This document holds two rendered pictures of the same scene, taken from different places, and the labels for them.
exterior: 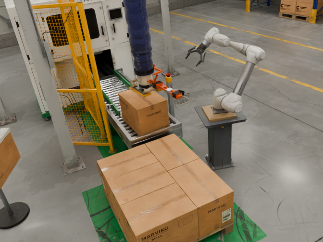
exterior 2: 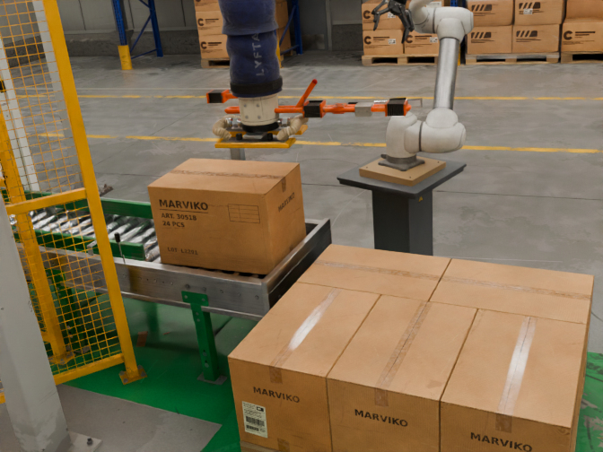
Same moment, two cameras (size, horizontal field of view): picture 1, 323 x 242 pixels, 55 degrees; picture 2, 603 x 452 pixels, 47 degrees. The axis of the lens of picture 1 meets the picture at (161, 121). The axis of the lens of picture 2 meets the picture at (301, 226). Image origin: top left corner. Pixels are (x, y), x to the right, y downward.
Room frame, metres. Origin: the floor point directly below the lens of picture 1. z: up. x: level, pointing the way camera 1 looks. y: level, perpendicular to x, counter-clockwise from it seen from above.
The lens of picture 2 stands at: (1.00, 1.93, 1.99)
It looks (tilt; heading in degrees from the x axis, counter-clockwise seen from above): 24 degrees down; 320
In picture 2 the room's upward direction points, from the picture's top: 5 degrees counter-clockwise
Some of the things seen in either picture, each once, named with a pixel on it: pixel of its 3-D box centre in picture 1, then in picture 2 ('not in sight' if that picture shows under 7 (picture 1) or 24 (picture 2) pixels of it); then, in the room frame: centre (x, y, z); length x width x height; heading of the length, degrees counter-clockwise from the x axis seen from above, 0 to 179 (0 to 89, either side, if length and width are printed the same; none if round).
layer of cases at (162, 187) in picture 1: (160, 188); (422, 355); (2.49, 0.09, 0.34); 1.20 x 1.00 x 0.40; 23
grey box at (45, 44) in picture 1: (48, 53); not in sight; (3.56, 1.21, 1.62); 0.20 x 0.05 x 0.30; 23
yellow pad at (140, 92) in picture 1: (139, 89); (254, 139); (3.29, 0.21, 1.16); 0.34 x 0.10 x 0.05; 32
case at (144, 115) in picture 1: (143, 110); (230, 213); (3.54, 0.21, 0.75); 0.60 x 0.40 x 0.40; 26
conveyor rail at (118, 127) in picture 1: (105, 109); (64, 268); (4.18, 0.83, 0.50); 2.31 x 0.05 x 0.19; 23
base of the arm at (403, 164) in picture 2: (218, 106); (398, 157); (3.27, -0.71, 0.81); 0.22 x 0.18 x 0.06; 1
